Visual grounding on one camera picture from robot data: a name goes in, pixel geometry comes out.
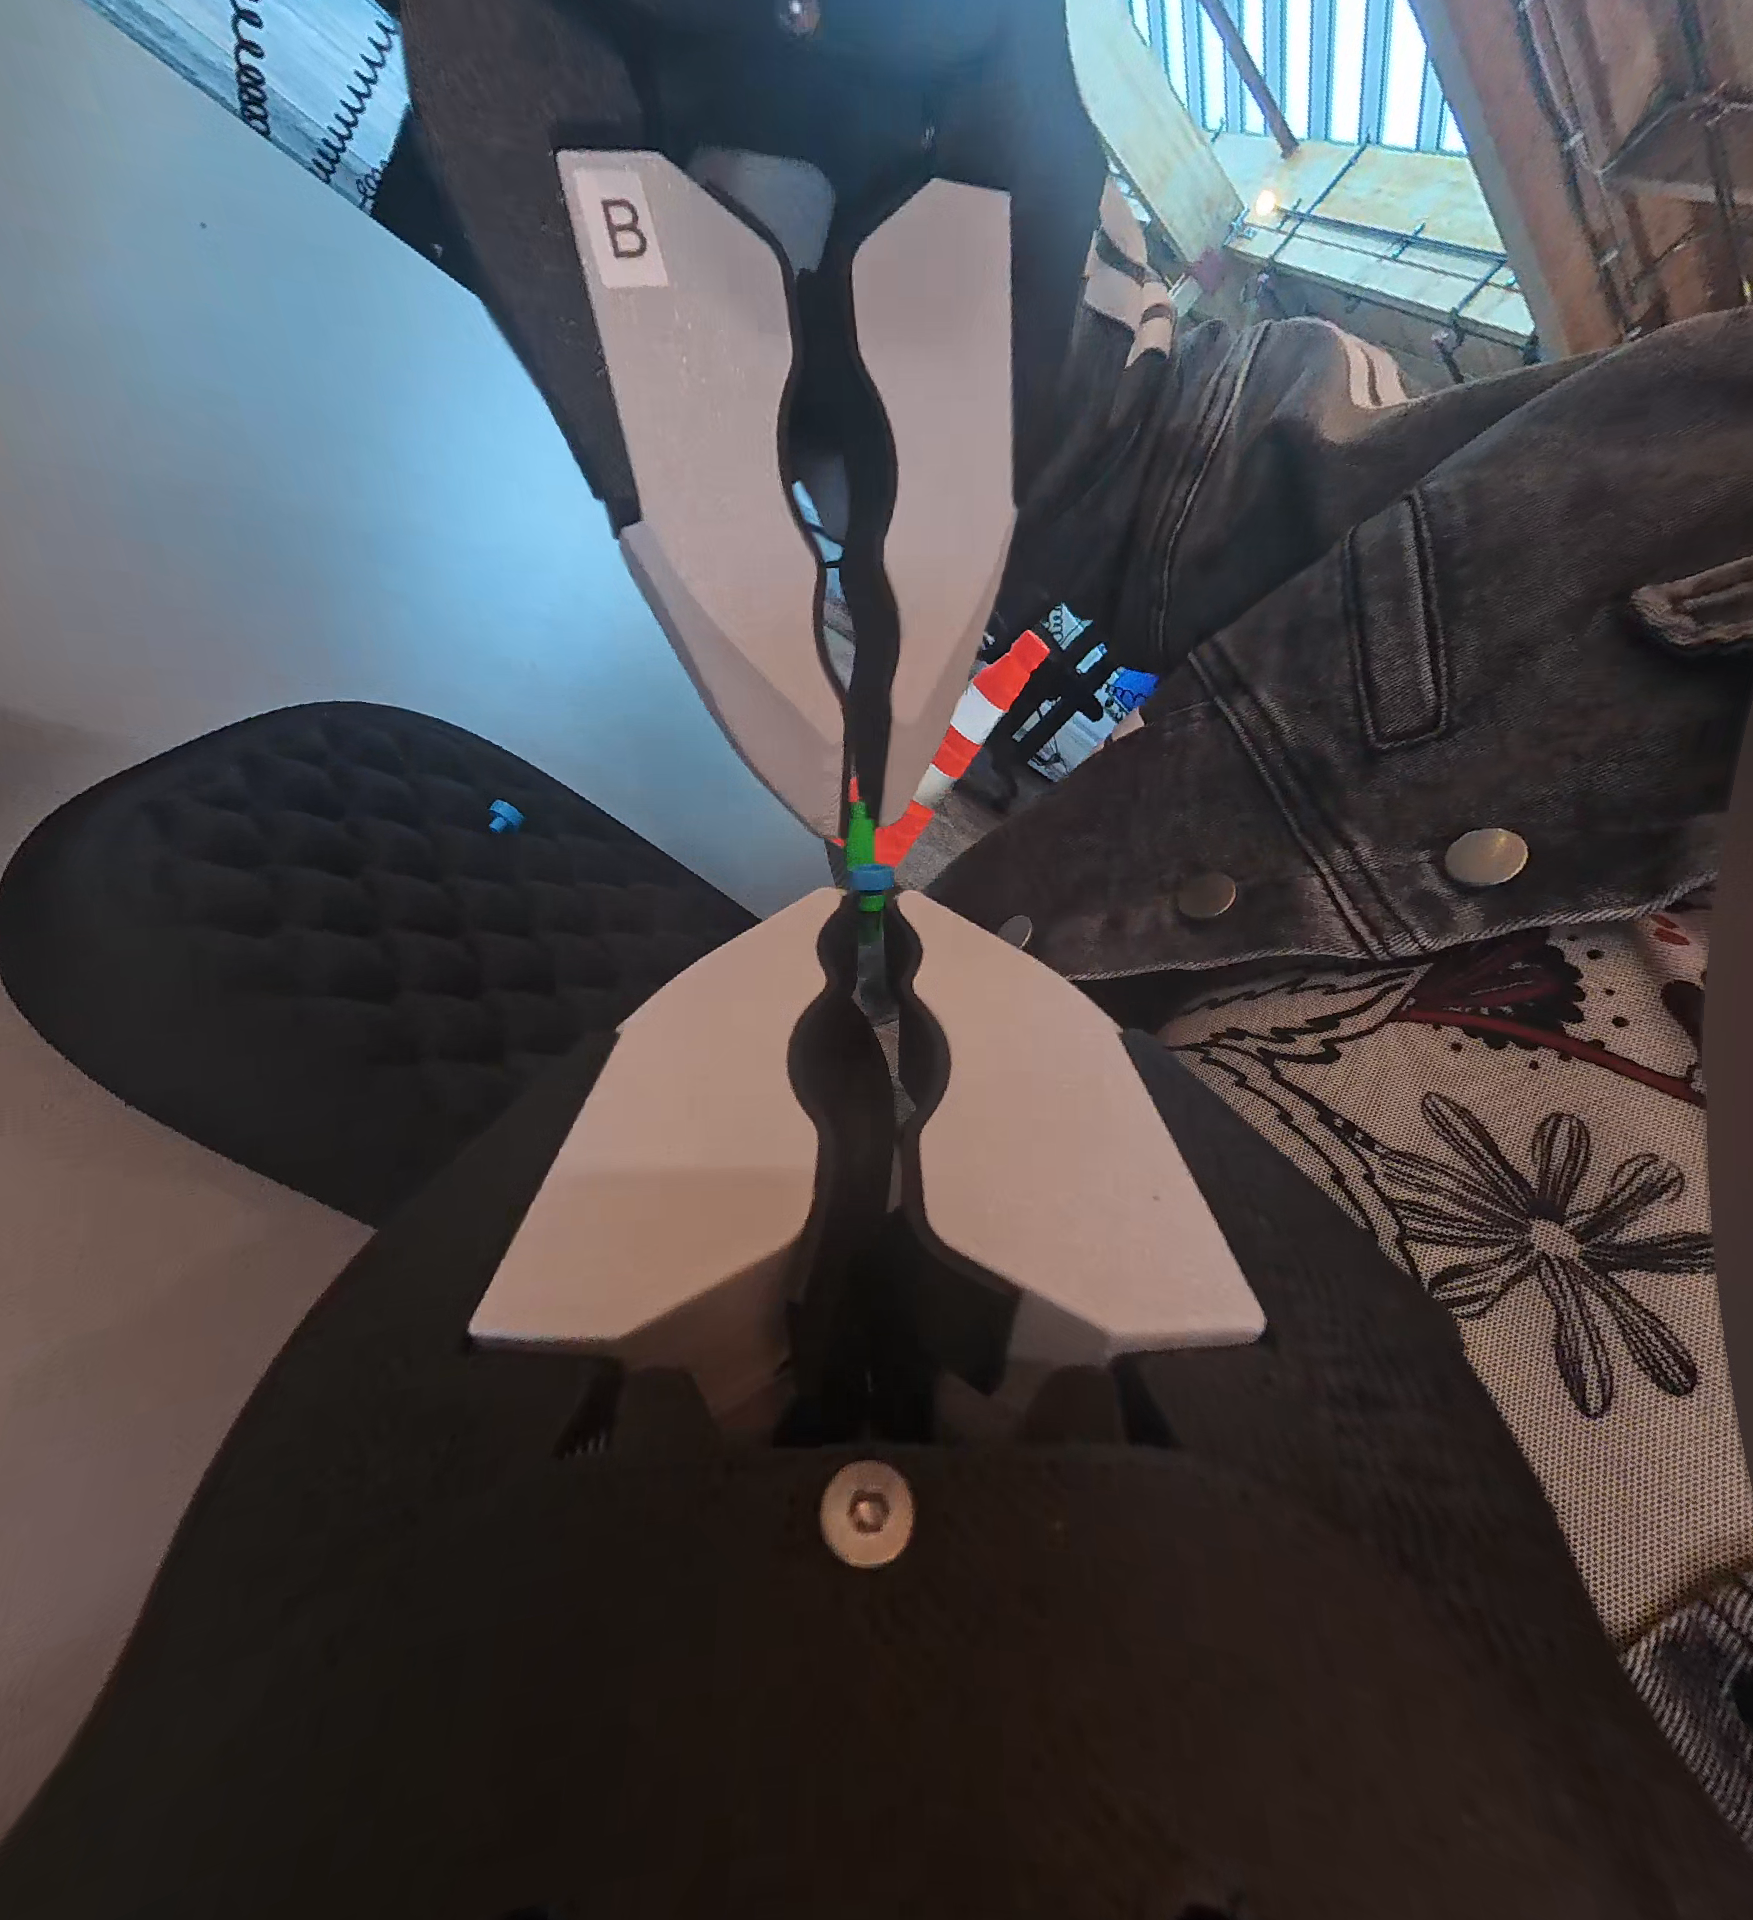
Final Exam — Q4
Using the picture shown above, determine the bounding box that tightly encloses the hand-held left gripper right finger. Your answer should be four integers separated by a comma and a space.
875, 891, 1268, 1421

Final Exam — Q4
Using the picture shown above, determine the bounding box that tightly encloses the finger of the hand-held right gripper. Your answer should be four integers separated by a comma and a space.
849, 177, 1023, 815
554, 148, 853, 846

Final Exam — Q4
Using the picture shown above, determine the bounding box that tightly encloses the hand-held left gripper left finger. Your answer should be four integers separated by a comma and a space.
469, 886, 855, 1398

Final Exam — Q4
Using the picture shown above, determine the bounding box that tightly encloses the green lego stem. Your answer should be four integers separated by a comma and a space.
844, 800, 890, 969

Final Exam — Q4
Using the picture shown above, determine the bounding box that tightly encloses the orange white traffic cone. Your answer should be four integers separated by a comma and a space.
875, 628, 1053, 871

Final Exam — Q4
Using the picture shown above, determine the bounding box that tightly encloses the floral print shirt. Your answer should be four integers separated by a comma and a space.
1116, 900, 1753, 1653

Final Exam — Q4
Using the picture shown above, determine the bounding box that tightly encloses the black padded wrist rest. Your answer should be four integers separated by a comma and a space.
0, 701, 761, 1226

